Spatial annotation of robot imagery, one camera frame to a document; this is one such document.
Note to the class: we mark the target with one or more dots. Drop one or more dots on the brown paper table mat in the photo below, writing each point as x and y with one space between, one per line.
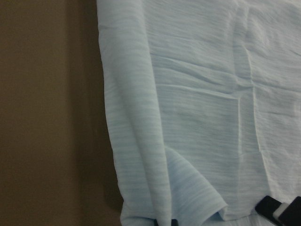
56 166

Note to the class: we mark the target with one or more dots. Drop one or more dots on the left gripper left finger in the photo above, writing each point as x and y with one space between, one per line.
174 222

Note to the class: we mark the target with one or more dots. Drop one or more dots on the light blue striped shirt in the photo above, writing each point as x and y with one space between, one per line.
203 107

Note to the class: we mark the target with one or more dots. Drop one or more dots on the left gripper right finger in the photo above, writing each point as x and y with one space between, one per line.
280 213

